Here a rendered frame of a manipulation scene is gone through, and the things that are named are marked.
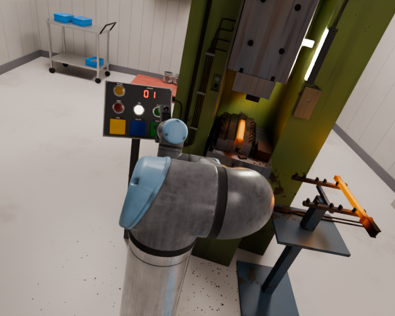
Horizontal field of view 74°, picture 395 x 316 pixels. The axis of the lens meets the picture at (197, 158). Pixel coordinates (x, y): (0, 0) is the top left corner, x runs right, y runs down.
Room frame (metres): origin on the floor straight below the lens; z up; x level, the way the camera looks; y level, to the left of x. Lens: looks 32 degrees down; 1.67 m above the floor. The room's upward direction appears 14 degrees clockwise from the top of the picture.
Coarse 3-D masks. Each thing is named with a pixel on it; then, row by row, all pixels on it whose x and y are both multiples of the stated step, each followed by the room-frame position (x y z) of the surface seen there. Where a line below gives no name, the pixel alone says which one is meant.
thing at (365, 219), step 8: (336, 176) 1.31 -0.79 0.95; (344, 184) 1.24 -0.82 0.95; (344, 192) 1.18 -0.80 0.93; (352, 200) 1.11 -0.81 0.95; (360, 208) 1.05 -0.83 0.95; (360, 216) 1.01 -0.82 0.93; (368, 216) 1.00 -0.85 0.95; (368, 224) 0.96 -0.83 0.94; (376, 224) 0.94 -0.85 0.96; (368, 232) 0.93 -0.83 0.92; (376, 232) 0.90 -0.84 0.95
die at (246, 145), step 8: (232, 120) 1.63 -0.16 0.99; (248, 120) 1.69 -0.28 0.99; (232, 128) 1.51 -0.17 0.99; (248, 128) 1.57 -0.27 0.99; (224, 136) 1.39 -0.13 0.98; (232, 136) 1.40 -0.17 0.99; (248, 136) 1.45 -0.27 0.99; (216, 144) 1.35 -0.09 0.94; (224, 144) 1.35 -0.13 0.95; (232, 144) 1.34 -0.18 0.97; (248, 144) 1.34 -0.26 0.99; (240, 152) 1.34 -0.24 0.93; (248, 152) 1.33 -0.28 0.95
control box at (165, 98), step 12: (108, 84) 1.23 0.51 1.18; (120, 84) 1.25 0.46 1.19; (132, 84) 1.27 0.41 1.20; (108, 96) 1.20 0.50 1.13; (120, 96) 1.22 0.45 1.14; (132, 96) 1.25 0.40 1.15; (156, 96) 1.29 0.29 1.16; (168, 96) 1.32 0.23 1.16; (108, 108) 1.17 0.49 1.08; (132, 108) 1.22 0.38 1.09; (144, 108) 1.24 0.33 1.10; (108, 120) 1.15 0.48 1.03; (144, 120) 1.22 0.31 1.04; (156, 120) 1.24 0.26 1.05; (108, 132) 1.12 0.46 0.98
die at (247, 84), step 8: (240, 72) 1.35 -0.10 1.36; (240, 80) 1.35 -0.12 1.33; (248, 80) 1.34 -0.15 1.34; (256, 80) 1.34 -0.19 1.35; (264, 80) 1.34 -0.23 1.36; (272, 80) 1.35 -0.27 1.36; (232, 88) 1.35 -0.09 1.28; (240, 88) 1.35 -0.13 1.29; (248, 88) 1.34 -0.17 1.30; (256, 88) 1.34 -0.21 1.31; (264, 88) 1.34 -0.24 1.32; (272, 88) 1.33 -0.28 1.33; (256, 96) 1.34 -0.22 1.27; (264, 96) 1.34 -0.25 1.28
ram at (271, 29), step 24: (264, 0) 1.35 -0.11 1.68; (288, 0) 1.34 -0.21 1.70; (312, 0) 1.33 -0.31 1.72; (240, 24) 1.35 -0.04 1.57; (264, 24) 1.35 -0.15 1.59; (288, 24) 1.34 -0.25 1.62; (240, 48) 1.35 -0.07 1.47; (264, 48) 1.34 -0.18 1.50; (288, 48) 1.33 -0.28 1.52; (264, 72) 1.34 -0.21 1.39; (288, 72) 1.33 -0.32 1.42
